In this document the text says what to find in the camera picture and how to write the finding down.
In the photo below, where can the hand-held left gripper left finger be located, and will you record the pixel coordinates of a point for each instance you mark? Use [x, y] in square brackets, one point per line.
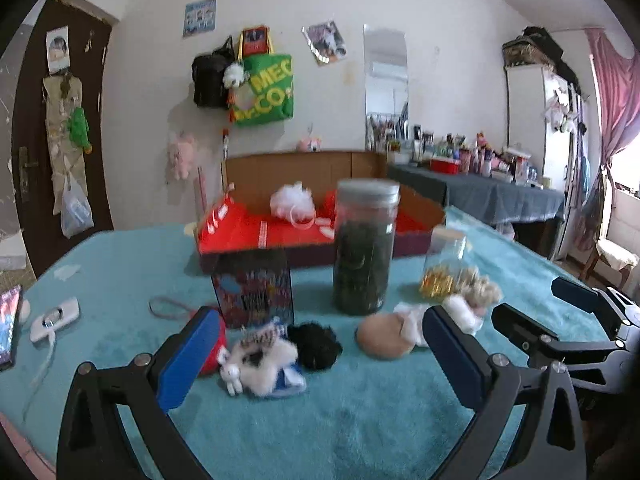
[182, 365]

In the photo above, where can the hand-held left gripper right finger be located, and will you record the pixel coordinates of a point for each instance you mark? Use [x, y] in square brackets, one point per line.
[455, 355]

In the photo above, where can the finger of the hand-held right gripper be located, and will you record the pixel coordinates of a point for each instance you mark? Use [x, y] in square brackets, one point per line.
[520, 327]
[575, 292]

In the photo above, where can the red fuzzy scrunchie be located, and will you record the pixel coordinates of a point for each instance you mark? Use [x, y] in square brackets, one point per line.
[216, 347]

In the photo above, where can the beige curly scrunchie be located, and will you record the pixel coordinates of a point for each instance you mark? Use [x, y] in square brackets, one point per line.
[482, 290]

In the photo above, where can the white fluffy bunny scrunchie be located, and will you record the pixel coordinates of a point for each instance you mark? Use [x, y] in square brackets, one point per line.
[270, 365]

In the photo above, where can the cardboard box with red lining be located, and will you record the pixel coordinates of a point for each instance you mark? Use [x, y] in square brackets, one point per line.
[300, 170]

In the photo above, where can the wooden chair with cushion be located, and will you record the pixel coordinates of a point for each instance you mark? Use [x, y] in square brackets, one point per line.
[617, 255]

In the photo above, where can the glass jar with gold pieces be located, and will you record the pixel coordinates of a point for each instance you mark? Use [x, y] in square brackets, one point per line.
[442, 280]

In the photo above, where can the beige round puff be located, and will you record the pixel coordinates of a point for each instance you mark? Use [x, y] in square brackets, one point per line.
[380, 337]

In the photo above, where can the colourful patterned box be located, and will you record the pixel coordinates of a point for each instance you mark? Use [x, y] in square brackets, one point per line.
[255, 290]

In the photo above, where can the table with blue cloth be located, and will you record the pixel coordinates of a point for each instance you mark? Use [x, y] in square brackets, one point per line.
[490, 195]

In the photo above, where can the plastic jar with green contents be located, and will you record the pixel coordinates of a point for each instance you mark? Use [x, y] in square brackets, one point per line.
[362, 260]

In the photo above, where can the black fuzzy scrunchie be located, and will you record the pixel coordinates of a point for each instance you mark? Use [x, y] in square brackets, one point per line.
[315, 345]

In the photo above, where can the white wardrobe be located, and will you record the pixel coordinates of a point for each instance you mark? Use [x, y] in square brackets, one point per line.
[525, 125]

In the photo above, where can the smartphone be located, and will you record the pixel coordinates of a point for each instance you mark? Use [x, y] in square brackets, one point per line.
[9, 325]

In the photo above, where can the red container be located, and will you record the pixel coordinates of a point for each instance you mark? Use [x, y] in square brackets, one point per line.
[444, 165]

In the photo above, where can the white plush toy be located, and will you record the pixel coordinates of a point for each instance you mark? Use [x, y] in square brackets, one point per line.
[557, 107]

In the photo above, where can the pink curtain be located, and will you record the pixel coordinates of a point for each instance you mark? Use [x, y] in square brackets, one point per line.
[612, 110]

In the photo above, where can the white plastic bag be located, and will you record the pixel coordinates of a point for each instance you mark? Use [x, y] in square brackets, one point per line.
[76, 210]

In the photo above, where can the red yarn scrunchie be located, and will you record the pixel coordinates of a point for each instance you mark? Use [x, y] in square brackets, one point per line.
[329, 205]

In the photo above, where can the white mesh bath pouf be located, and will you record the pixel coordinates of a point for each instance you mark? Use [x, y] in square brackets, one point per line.
[290, 200]

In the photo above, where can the pink pig plush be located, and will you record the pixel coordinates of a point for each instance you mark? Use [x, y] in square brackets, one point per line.
[181, 155]

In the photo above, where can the dark suitcase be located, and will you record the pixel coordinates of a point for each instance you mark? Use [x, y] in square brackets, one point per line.
[525, 50]

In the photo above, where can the pink round plush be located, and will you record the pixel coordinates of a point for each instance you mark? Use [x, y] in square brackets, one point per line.
[309, 145]

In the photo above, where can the green plush toy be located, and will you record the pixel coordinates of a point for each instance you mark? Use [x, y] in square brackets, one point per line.
[79, 127]

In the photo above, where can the green tote bag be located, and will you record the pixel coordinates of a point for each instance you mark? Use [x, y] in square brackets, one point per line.
[267, 95]

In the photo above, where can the beige hanging organizer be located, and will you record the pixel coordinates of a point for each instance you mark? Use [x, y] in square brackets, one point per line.
[57, 110]

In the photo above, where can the dark brown door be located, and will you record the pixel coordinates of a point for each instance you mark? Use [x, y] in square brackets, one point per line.
[30, 125]

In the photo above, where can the black bag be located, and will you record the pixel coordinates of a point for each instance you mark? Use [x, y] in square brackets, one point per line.
[207, 80]

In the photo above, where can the red paper bag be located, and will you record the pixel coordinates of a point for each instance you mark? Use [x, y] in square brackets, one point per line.
[255, 40]

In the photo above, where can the door picture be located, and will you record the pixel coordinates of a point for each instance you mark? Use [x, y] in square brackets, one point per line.
[57, 50]

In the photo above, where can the wall mirror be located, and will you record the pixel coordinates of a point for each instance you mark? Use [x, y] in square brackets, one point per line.
[386, 90]

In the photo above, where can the photo wall poster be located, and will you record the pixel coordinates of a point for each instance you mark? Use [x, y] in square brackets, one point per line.
[325, 40]

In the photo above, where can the blue wall poster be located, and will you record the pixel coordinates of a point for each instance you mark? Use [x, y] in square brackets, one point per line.
[200, 17]

